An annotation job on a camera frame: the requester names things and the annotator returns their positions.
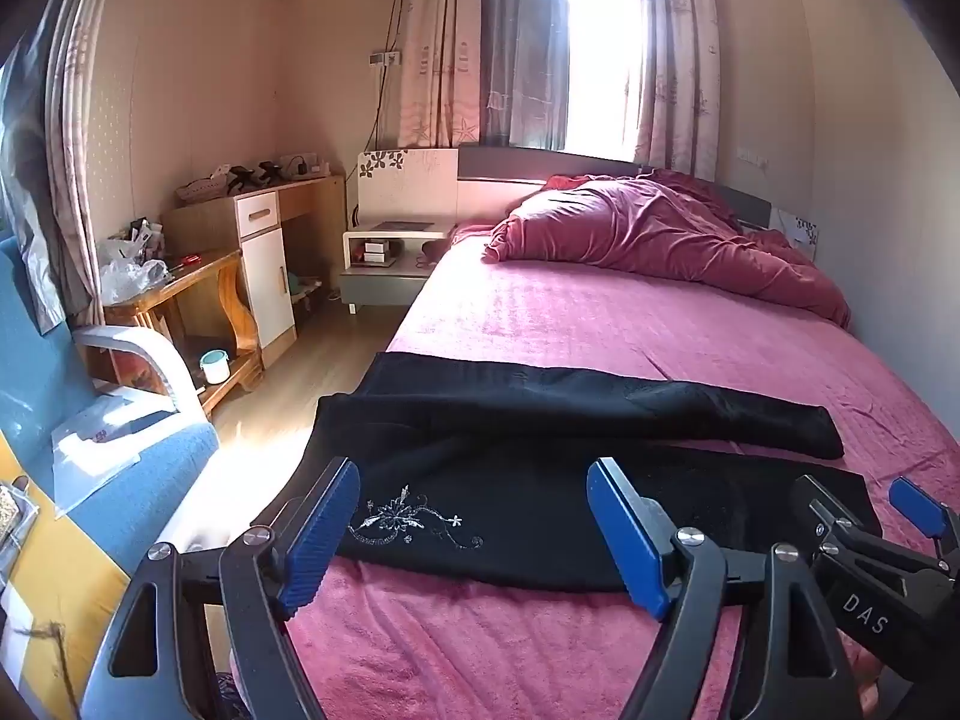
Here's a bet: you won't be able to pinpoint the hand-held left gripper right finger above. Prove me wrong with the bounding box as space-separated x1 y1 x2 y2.
586 457 856 720

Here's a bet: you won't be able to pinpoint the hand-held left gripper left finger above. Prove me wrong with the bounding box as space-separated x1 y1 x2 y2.
81 456 362 720

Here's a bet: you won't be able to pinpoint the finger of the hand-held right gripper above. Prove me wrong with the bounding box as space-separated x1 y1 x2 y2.
889 477 960 578
793 474 865 542

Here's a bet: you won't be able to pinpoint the black pants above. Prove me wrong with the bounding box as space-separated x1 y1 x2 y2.
251 351 884 592

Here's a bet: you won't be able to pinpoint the bed with pink sheet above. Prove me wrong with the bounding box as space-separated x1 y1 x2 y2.
285 221 960 720

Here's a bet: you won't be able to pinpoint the clear plastic bag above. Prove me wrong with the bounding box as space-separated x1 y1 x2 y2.
51 392 179 520

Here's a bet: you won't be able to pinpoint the wooden side table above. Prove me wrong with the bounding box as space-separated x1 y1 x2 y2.
101 251 265 421

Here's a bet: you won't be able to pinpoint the white nightstand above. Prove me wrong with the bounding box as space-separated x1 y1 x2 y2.
339 219 458 316

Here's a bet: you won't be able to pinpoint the wooden desk with white cabinet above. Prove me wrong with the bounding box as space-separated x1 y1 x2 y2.
161 174 347 368

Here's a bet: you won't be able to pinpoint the white leaf-print panel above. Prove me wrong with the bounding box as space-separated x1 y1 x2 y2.
356 148 458 230
772 208 820 250

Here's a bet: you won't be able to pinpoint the yellow furniture panel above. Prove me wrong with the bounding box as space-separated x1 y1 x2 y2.
0 427 134 720

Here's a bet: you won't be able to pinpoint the red duvet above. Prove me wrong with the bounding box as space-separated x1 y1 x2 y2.
481 169 852 327

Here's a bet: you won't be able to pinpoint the white plastic bag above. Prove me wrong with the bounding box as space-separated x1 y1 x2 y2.
97 236 170 306

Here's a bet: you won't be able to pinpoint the blue armchair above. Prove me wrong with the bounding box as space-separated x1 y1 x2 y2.
0 232 220 720

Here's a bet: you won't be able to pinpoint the black desk clutter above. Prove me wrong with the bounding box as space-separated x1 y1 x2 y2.
229 160 284 193

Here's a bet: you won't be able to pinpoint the grey headboard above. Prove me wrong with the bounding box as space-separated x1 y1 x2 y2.
457 146 773 233

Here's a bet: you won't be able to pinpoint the pale side curtain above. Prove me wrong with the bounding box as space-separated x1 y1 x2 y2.
0 0 125 335

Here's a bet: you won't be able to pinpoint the patterned pink curtain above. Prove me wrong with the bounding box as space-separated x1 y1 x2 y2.
634 0 722 175

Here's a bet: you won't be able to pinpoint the window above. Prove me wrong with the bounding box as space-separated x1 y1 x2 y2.
562 0 646 160

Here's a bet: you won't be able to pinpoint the patterned curtain with grey panel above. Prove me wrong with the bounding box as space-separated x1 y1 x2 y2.
397 0 571 151

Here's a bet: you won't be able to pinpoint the black hanging cable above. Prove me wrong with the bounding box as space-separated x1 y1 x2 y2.
363 0 407 152

